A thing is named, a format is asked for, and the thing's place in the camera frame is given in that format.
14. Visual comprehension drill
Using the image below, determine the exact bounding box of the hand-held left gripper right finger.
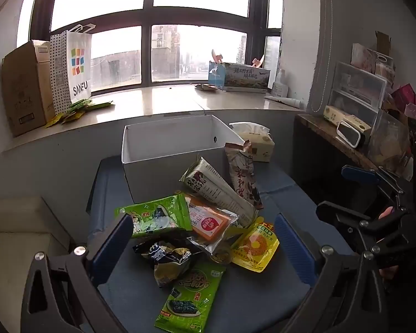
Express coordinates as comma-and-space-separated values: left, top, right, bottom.
274, 213, 390, 333

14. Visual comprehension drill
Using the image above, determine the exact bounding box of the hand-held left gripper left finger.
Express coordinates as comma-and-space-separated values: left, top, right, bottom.
21, 211, 136, 333

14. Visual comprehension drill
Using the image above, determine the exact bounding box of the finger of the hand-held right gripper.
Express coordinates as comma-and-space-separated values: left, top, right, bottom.
315, 200, 408, 247
340, 165, 404, 198

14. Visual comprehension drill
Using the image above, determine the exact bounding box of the yellow snack packet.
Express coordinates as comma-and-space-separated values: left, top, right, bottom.
230, 217, 281, 273

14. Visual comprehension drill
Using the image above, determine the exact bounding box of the dark blue snack packet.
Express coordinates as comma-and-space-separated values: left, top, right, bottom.
132, 238, 195, 288

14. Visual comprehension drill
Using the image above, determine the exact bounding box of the green seaweed snack packet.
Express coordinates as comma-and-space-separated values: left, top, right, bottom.
115, 193, 194, 239
154, 260, 227, 332

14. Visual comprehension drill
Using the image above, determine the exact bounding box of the small jelly cup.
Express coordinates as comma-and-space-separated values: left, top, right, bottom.
210, 244, 234, 265

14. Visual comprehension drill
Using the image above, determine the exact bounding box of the white cardboard box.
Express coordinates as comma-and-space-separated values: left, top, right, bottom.
121, 114, 247, 205

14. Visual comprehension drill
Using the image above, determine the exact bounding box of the orange snack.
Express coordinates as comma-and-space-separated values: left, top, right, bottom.
185, 194, 240, 255

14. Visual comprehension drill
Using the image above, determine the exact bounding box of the brown illustrated snack packet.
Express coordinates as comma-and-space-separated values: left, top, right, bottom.
224, 140, 263, 210

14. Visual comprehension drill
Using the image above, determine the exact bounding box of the long white brown snack packet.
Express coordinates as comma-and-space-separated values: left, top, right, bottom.
179, 156, 259, 228

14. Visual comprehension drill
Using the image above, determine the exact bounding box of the person's right hand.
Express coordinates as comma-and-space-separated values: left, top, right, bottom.
377, 205, 401, 283

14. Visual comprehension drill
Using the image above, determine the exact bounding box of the clear plastic bag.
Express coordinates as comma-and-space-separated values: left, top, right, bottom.
367, 109, 415, 181

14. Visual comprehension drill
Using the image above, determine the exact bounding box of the white framed mirror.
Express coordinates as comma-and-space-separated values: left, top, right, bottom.
336, 120, 368, 150

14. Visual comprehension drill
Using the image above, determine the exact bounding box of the red box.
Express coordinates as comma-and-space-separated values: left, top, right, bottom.
390, 83, 416, 110

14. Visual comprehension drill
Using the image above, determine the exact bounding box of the wooden side shelf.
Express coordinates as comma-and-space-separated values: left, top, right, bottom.
295, 113, 382, 170

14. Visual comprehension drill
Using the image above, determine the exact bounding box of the cream wrapped tissue pack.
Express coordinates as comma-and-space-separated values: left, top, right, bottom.
323, 105, 372, 136

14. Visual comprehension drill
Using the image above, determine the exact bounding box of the clear plastic drawer unit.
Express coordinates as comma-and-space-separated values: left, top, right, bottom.
329, 60, 389, 125

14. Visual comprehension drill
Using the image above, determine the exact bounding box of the white tube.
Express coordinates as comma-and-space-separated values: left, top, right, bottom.
264, 94, 302, 109

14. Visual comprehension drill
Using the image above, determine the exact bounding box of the beige soft tissue pack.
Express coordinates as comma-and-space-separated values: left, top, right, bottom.
229, 121, 275, 163

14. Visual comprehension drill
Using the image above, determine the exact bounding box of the pink patterned box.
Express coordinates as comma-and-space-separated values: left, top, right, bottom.
350, 42, 396, 77

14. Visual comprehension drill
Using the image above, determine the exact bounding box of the brown cardboard piece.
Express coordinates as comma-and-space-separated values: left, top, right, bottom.
375, 31, 392, 57

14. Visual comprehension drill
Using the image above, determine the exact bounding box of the white plastic bottle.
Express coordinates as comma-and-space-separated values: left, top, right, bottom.
271, 69, 289, 98

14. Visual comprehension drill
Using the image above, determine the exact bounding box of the pile of green yellow sachets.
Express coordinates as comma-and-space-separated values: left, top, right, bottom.
44, 99, 116, 129

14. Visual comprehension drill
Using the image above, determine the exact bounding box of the blue printed tissue box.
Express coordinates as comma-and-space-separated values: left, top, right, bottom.
208, 60, 271, 94

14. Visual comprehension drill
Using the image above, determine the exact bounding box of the white dotted paper bag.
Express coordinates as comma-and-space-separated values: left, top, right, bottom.
49, 24, 93, 115

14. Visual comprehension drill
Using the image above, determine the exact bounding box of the brown cardboard box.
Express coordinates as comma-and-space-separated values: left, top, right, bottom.
2, 40, 56, 137

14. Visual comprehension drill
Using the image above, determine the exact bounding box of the dark window frame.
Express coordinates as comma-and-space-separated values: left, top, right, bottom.
29, 0, 285, 98

